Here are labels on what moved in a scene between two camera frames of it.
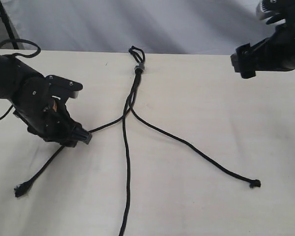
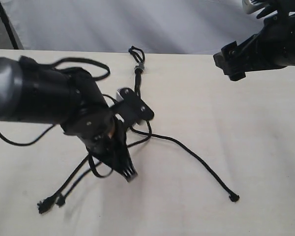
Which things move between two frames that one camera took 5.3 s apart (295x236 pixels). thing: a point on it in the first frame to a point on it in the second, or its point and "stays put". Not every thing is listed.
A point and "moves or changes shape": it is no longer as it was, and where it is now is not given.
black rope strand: x=252 y=183 to x=138 y=60
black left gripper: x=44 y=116 to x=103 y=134
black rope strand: x=138 y=57 moves or changes shape
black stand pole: x=3 y=14 stays put
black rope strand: x=21 y=189 to x=137 y=57
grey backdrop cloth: x=201 y=27 stays put
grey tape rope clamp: x=140 y=65 stays put
